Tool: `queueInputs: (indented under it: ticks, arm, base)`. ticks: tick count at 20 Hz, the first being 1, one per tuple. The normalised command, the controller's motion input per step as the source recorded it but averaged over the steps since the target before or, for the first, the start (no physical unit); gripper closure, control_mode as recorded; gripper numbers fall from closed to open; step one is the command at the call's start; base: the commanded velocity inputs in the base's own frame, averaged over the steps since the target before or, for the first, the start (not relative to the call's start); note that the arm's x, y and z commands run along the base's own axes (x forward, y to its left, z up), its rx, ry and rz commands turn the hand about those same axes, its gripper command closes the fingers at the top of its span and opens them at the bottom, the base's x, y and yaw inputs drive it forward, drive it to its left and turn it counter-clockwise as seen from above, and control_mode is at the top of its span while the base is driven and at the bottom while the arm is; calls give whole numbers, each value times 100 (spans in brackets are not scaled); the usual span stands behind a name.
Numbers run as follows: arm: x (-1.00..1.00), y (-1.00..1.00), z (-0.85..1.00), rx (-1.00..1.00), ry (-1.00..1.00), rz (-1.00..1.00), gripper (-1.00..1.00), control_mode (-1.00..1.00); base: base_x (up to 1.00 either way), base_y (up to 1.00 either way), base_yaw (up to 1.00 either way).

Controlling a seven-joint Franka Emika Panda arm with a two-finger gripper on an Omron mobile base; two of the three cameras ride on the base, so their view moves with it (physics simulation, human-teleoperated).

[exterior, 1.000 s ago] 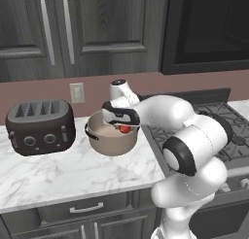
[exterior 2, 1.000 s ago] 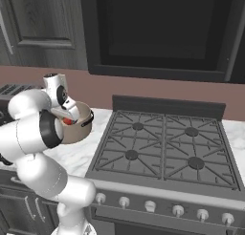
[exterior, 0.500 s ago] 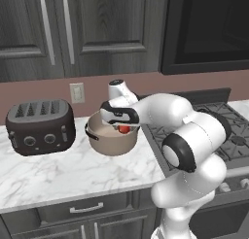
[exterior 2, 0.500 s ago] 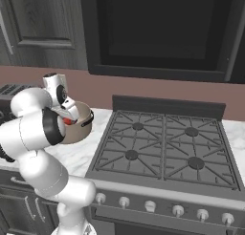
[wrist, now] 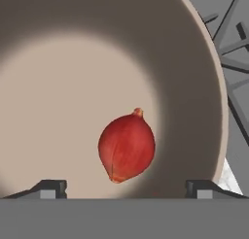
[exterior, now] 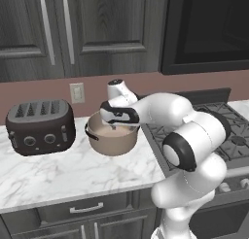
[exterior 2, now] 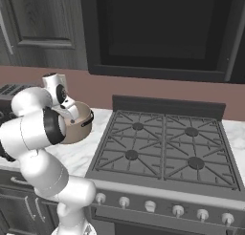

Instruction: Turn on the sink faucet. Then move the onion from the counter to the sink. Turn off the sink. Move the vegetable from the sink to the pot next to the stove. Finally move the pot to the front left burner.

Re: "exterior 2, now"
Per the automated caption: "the dark grey base cupboard door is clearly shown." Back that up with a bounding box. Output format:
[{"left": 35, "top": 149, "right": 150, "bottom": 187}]
[
  {"left": 33, "top": 197, "right": 62, "bottom": 235},
  {"left": 0, "top": 194, "right": 35, "bottom": 235}
]

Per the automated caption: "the white wall socket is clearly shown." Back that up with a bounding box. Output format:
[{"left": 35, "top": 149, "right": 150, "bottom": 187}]
[{"left": 56, "top": 74, "right": 68, "bottom": 89}]

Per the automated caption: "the tan pot with black handles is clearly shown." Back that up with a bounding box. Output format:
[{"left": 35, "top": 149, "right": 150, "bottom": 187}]
[{"left": 52, "top": 100, "right": 96, "bottom": 146}]

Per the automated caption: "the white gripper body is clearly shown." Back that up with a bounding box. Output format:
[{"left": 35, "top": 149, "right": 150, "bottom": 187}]
[{"left": 59, "top": 97, "right": 81, "bottom": 122}]

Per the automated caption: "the dark grey drawer front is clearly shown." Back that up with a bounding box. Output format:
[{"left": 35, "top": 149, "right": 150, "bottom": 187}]
[{"left": 0, "top": 168, "right": 36, "bottom": 197}]

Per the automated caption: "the silver base cupboard handle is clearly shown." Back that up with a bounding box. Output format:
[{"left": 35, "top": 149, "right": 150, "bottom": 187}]
[
  {"left": 34, "top": 197, "right": 47, "bottom": 224},
  {"left": 24, "top": 195, "right": 36, "bottom": 222}
]

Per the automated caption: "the silver wall cupboard handle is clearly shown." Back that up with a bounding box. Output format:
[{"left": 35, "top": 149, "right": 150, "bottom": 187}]
[{"left": 0, "top": 8, "right": 14, "bottom": 56}]

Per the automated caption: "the grey microwave handle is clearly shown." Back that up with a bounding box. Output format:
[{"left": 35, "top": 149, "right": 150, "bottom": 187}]
[{"left": 224, "top": 0, "right": 245, "bottom": 83}]

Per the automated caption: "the dark grey toaster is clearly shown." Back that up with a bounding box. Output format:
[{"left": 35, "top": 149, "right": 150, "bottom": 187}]
[{"left": 0, "top": 82, "right": 38, "bottom": 128}]

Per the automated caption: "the silver drawer handle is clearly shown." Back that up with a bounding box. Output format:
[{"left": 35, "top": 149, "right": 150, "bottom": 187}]
[{"left": 10, "top": 176, "right": 31, "bottom": 186}]

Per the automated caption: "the white stove knob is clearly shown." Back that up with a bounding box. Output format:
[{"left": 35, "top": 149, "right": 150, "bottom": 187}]
[
  {"left": 118, "top": 196, "right": 131, "bottom": 209},
  {"left": 221, "top": 212, "right": 235, "bottom": 227},
  {"left": 144, "top": 200, "right": 158, "bottom": 214},
  {"left": 171, "top": 203, "right": 186, "bottom": 219},
  {"left": 95, "top": 192, "right": 107, "bottom": 205},
  {"left": 196, "top": 208, "right": 210, "bottom": 223}
]

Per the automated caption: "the black microwave oven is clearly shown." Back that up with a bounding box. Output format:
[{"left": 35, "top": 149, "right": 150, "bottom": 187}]
[{"left": 78, "top": 0, "right": 245, "bottom": 85}]

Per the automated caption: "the dark grey wall cupboard door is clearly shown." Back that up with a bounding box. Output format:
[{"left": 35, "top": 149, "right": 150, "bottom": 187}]
[{"left": 0, "top": 0, "right": 89, "bottom": 71}]

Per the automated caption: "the grey gas stove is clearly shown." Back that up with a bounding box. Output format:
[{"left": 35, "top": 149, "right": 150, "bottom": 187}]
[{"left": 84, "top": 94, "right": 245, "bottom": 235}]

